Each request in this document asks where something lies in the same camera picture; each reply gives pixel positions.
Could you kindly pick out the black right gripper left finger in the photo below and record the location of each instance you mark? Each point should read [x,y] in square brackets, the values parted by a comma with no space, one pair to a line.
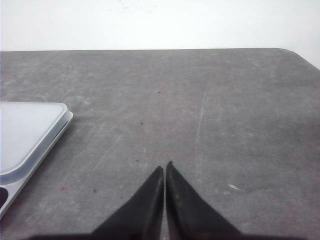
[140,218]

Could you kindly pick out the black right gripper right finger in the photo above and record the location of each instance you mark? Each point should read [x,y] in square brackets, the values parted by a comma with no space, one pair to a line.
[189,216]

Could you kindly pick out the silver digital kitchen scale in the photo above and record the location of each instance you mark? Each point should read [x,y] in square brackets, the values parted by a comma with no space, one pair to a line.
[28,131]

